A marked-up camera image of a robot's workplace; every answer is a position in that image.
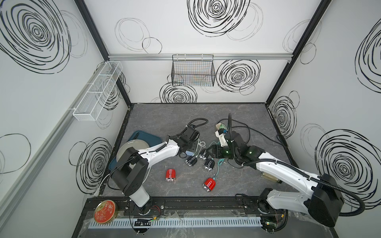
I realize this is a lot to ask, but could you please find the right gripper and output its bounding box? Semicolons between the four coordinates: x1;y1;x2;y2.
205;144;239;160

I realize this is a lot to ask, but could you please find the white charging cable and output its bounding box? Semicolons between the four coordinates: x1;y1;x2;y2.
194;139;206;155

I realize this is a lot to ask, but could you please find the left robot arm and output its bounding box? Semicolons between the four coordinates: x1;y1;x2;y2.
110;125;199;210

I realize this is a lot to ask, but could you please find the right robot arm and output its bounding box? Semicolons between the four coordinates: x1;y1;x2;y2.
215;129;366;227

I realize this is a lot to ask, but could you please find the beige power strip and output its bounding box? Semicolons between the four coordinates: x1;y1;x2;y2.
215;123;228;134

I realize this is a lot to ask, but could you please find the teal plastic tray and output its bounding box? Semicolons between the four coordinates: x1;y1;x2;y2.
109;131;163;171

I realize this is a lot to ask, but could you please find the round grey plate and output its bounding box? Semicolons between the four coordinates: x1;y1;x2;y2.
116;139;151;163

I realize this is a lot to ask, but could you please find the red round tin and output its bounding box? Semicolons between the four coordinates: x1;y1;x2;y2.
93;200;117;224

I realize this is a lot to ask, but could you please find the black power cord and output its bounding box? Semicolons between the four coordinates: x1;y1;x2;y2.
218;118;286;148

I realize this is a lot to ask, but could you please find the teal charging cable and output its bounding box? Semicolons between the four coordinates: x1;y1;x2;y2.
208;139;227;179

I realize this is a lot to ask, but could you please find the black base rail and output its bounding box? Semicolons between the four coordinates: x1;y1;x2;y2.
86;196;268;216

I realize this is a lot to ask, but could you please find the black wire wall basket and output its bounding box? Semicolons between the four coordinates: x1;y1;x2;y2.
171;54;216;87

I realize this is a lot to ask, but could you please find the white slotted cable duct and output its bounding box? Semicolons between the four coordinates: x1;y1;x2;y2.
88;217;263;229

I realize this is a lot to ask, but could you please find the white wire wall shelf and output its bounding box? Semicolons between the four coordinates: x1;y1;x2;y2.
72;61;123;122

